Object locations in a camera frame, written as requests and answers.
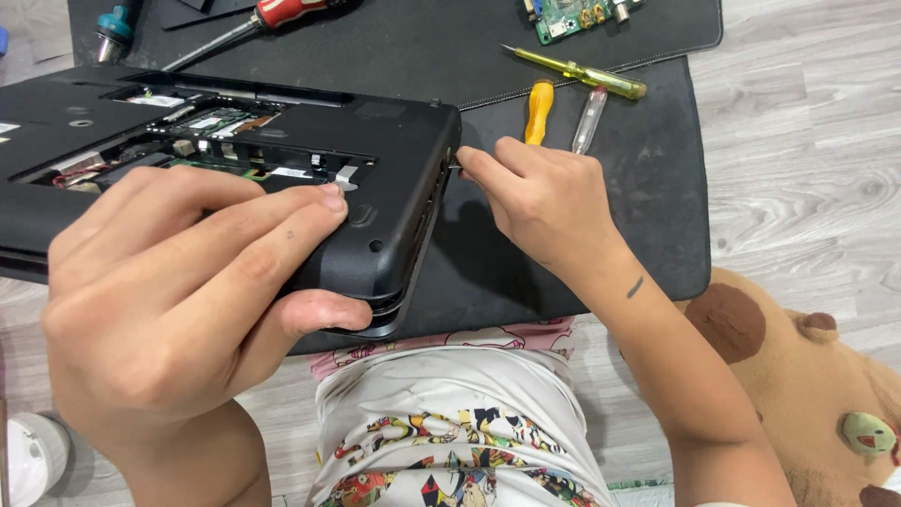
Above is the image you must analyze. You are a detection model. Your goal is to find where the person's right hand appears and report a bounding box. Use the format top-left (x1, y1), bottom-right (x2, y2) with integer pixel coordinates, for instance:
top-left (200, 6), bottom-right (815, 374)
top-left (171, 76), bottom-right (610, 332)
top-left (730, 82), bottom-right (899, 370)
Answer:
top-left (456, 136), bottom-right (629, 284)

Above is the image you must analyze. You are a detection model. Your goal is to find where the person's left hand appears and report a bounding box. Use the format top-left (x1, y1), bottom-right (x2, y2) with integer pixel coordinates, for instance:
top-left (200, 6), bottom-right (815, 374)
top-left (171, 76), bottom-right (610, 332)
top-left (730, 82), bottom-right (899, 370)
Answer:
top-left (38, 165), bottom-right (374, 460)

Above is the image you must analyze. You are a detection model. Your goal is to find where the black mat with stitched edge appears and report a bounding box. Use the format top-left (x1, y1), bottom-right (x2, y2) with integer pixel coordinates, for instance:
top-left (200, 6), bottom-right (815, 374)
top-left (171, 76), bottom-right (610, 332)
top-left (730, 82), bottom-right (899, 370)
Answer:
top-left (67, 0), bottom-right (725, 111)

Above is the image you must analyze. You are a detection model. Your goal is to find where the black plastic cover panel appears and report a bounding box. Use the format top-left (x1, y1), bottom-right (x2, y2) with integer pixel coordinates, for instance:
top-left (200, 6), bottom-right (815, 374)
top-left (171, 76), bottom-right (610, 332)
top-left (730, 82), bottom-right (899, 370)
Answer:
top-left (155, 0), bottom-right (259, 31)

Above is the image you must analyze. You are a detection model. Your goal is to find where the red-handled screwdriver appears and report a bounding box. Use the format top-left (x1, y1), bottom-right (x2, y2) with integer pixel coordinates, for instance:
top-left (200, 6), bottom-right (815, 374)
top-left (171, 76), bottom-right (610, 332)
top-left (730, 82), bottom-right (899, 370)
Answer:
top-left (160, 0), bottom-right (353, 72)

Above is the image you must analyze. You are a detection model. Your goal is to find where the orange-handled screwdriver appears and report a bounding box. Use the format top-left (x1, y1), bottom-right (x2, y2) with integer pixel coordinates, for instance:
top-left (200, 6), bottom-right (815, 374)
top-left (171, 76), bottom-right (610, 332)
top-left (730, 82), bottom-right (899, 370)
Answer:
top-left (524, 79), bottom-right (556, 146)

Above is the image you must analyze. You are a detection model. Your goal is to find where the brown plush toy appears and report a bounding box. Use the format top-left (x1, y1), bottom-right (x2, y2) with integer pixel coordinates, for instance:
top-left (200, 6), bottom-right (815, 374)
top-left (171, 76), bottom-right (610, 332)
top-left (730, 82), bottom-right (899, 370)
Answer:
top-left (676, 266), bottom-right (901, 507)

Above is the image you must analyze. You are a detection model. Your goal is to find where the yellow transparent screwdriver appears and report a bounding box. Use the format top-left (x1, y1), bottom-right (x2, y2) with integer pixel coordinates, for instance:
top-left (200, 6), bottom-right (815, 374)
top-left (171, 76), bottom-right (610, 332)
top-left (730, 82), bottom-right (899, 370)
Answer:
top-left (500, 44), bottom-right (649, 101)

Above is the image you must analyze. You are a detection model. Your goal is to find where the clear tester screwdriver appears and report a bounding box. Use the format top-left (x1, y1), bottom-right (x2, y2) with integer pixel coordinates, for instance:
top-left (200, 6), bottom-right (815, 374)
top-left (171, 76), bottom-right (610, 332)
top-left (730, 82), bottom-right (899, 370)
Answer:
top-left (572, 86), bottom-right (608, 156)

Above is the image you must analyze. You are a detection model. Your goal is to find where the black laptop with underside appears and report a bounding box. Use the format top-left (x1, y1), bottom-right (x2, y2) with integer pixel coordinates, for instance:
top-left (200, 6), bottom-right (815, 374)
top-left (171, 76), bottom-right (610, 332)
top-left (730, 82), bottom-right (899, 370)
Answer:
top-left (0, 65), bottom-right (463, 341)

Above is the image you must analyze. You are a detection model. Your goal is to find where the white cartoon print shirt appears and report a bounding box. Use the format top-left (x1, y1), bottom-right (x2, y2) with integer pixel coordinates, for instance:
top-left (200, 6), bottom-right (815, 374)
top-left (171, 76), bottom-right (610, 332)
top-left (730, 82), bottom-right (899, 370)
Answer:
top-left (306, 345), bottom-right (620, 507)

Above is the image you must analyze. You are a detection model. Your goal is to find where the pink printed garment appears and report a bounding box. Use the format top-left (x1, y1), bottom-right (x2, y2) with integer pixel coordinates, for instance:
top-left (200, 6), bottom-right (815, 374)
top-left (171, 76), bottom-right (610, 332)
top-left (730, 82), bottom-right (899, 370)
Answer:
top-left (310, 317), bottom-right (576, 383)

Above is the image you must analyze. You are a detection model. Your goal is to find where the plain black work mat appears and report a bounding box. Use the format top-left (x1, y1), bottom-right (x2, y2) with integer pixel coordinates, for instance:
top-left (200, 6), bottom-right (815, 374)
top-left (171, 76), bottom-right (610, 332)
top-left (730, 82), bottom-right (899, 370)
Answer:
top-left (289, 56), bottom-right (712, 356)

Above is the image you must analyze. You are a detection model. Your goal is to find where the green circuit board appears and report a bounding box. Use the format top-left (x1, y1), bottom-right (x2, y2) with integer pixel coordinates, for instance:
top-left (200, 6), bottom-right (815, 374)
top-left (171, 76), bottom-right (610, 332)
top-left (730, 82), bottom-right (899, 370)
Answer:
top-left (522, 0), bottom-right (646, 46)

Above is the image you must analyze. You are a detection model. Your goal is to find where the teal-handled screwdriver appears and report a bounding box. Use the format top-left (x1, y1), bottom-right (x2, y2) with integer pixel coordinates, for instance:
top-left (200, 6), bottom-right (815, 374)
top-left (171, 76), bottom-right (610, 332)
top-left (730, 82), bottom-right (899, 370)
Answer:
top-left (95, 0), bottom-right (139, 64)

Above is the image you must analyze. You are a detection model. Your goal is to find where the white round container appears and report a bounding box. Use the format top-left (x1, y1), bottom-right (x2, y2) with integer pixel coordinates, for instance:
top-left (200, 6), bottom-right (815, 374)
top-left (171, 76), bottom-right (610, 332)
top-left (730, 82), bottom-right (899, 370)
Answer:
top-left (6, 412), bottom-right (72, 507)

